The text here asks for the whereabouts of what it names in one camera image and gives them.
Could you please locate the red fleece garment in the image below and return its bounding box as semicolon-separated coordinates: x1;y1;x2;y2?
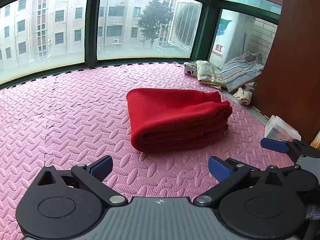
126;88;233;153

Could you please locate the yellow floral folded cloth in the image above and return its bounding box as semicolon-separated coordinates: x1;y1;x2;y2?
196;60;226;90

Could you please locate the white air conditioner unit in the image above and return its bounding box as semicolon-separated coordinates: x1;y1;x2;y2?
168;0;202;58

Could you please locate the striped folded cloth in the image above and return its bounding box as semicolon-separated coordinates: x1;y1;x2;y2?
220;52;264;92

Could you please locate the panda print cloth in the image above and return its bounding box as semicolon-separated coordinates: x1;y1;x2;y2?
183;61;197;77

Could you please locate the cream crumpled cloth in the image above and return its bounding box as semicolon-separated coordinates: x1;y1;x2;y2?
233;81;257;105

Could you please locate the clear plastic tissue box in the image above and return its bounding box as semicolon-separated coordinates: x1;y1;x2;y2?
264;115;302;141

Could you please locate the pink foam floor mat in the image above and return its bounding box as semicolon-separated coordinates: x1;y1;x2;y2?
1;63;292;239

